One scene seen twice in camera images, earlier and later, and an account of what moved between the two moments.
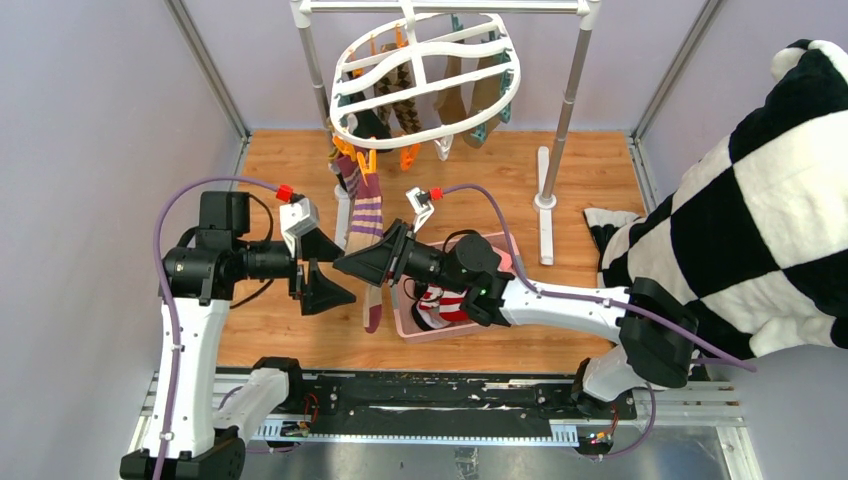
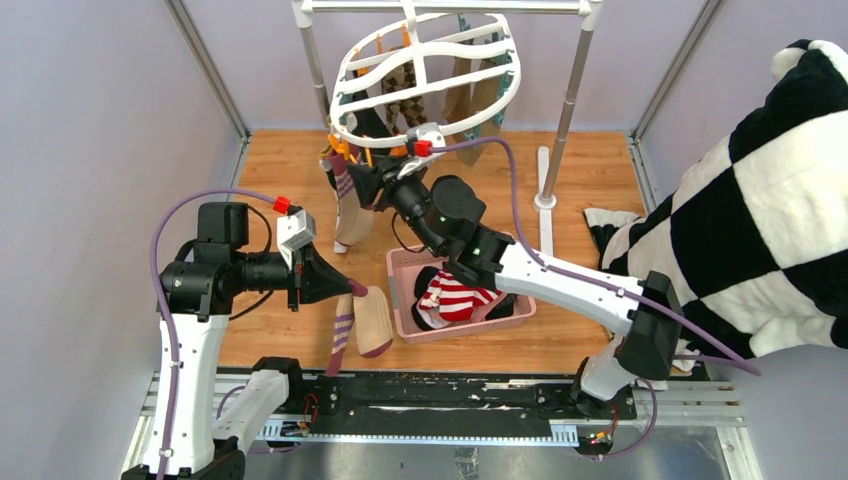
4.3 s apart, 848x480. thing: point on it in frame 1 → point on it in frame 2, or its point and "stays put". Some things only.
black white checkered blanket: (756, 243) stays put
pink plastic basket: (404, 289) stays put
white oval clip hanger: (428, 76) stays put
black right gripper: (382, 262) → (384, 177)
